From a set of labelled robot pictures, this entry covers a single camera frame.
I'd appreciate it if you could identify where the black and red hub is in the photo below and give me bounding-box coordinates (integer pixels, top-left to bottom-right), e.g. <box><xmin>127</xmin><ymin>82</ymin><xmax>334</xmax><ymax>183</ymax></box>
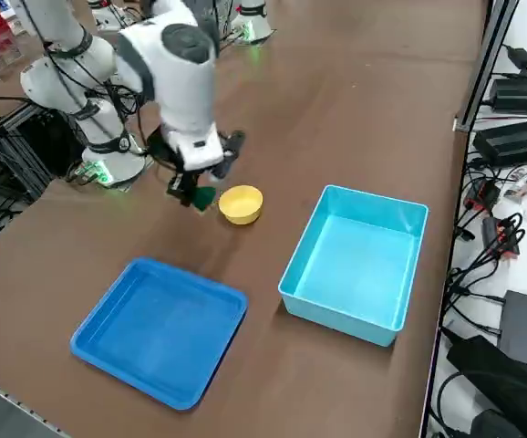
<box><xmin>480</xmin><ymin>215</ymin><xmax>523</xmax><ymax>260</ymax></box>
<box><xmin>465</xmin><ymin>179</ymin><xmax>502</xmax><ymax>212</ymax></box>

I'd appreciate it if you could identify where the long black power brick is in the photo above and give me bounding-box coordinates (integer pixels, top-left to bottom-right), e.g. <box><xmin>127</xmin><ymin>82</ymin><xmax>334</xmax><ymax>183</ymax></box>
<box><xmin>472</xmin><ymin>116</ymin><xmax>527</xmax><ymax>166</ymax></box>
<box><xmin>490</xmin><ymin>76</ymin><xmax>527</xmax><ymax>113</ymax></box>

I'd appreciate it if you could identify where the yellow bowl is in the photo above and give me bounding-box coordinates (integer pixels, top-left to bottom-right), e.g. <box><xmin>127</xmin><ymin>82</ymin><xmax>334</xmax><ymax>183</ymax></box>
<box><xmin>217</xmin><ymin>183</ymin><xmax>265</xmax><ymax>226</ymax></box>

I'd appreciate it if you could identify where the black metal frame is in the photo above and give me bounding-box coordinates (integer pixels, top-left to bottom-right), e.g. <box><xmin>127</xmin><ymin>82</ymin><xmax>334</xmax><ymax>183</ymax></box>
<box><xmin>0</xmin><ymin>100</ymin><xmax>67</xmax><ymax>203</ymax></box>

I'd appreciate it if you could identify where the black fabric bag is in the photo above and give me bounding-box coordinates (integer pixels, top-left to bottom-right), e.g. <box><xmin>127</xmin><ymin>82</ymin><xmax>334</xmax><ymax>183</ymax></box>
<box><xmin>444</xmin><ymin>334</ymin><xmax>527</xmax><ymax>438</ymax></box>

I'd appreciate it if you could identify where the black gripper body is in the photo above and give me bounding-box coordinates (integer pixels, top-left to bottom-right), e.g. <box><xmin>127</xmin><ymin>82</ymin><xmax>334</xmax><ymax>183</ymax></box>
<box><xmin>170</xmin><ymin>165</ymin><xmax>217</xmax><ymax>186</ymax></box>

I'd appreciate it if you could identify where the light blue plastic bin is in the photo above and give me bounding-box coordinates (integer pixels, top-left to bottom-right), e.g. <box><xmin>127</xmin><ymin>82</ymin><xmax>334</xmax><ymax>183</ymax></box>
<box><xmin>277</xmin><ymin>183</ymin><xmax>430</xmax><ymax>349</ymax></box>

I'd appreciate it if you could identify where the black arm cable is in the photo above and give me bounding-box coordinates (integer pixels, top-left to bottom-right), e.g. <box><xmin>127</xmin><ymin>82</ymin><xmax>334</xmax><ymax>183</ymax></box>
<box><xmin>39</xmin><ymin>36</ymin><xmax>187</xmax><ymax>183</ymax></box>

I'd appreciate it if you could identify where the green and yellow sponge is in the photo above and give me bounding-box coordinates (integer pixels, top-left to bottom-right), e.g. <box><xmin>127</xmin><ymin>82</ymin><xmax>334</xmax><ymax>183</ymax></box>
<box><xmin>189</xmin><ymin>183</ymin><xmax>220</xmax><ymax>214</ymax></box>

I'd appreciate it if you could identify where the dark blue tray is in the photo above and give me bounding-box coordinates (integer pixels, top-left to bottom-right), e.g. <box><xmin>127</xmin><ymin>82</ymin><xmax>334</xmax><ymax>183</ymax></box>
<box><xmin>68</xmin><ymin>255</ymin><xmax>250</xmax><ymax>412</ymax></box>

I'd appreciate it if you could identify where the small black power adapter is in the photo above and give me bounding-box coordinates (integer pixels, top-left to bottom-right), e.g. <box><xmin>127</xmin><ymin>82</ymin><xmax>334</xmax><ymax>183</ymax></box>
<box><xmin>503</xmin><ymin>44</ymin><xmax>527</xmax><ymax>70</ymax></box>

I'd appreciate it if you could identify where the aluminium profile post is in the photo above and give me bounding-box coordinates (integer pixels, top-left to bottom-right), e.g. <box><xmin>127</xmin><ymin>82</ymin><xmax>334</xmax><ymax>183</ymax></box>
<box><xmin>453</xmin><ymin>0</ymin><xmax>521</xmax><ymax>134</ymax></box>

